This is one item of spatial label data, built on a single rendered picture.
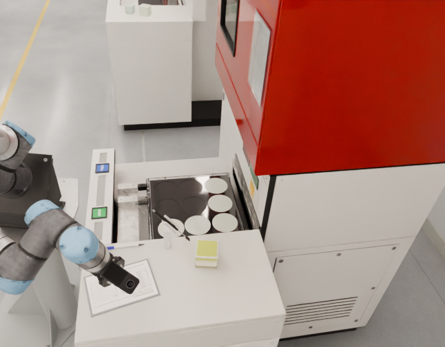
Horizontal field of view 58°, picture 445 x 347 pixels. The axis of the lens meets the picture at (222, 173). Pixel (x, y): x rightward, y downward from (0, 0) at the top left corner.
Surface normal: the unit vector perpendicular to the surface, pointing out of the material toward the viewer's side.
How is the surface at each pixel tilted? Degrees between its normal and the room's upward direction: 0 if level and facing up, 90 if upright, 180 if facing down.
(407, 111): 90
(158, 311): 0
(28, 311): 90
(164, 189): 0
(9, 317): 0
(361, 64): 90
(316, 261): 90
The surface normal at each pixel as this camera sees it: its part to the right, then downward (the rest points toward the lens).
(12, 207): -0.01, -0.04
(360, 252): 0.18, 0.65
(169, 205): 0.06, -0.76
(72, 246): 0.01, -0.42
